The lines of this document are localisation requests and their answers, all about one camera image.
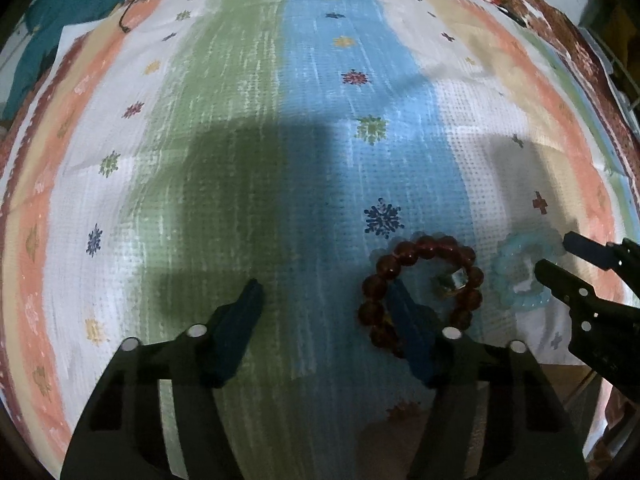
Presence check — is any small translucent bead charm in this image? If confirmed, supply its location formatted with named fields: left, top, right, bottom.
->
left=434, top=270, right=471, bottom=297

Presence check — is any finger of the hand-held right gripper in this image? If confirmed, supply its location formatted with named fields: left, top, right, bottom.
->
left=534, top=259, right=640, bottom=396
left=562, top=231, right=640, bottom=283

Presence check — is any striped colourful mat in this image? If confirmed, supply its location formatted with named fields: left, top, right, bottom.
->
left=0, top=0, right=631, bottom=480

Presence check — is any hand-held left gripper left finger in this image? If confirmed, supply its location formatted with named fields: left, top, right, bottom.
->
left=60, top=278, right=266, bottom=480

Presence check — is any light blue bead bracelet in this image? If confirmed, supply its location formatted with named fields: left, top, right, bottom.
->
left=489, top=232, right=568, bottom=311

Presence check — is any teal garment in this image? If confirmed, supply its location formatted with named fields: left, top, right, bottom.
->
left=0, top=0, right=132, bottom=118

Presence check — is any small black device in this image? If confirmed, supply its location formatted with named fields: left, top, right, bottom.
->
left=500, top=5, right=531, bottom=28

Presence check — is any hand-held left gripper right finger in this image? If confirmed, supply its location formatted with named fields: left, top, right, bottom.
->
left=387, top=277, right=591, bottom=480

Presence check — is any brown bead bracelet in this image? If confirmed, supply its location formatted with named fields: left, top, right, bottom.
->
left=357, top=235, right=485, bottom=359

